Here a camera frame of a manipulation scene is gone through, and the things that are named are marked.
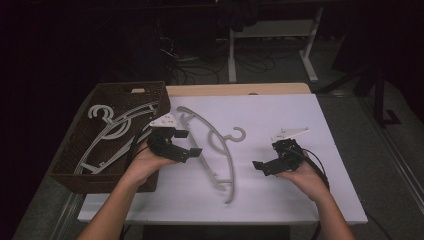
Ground black metal stand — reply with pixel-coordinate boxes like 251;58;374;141
353;63;403;129

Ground white metal-frame desk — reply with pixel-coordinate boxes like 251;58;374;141
228;6;325;84

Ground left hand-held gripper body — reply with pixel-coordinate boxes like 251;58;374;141
146;112;187;164

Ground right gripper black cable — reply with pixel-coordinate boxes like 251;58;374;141
289;146;332;240

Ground black floor cables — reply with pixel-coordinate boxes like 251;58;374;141
158;31;229;87

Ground person's left hand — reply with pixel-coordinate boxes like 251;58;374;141
124;141;178;188

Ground person's right hand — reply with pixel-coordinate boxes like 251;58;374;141
275;151;330;203

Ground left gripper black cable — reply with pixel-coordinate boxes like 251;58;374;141
125;120;155;168

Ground grey plastic clothes hanger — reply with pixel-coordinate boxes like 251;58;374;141
73;102;159;175
176;105;248;205
79;108;158;174

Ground brown wicker basket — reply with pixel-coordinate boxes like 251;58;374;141
49;80;172;195

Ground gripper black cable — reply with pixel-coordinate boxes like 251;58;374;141
125;120;155;168
289;146;332;240

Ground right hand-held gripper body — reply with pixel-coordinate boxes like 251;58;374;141
269;125;311;173

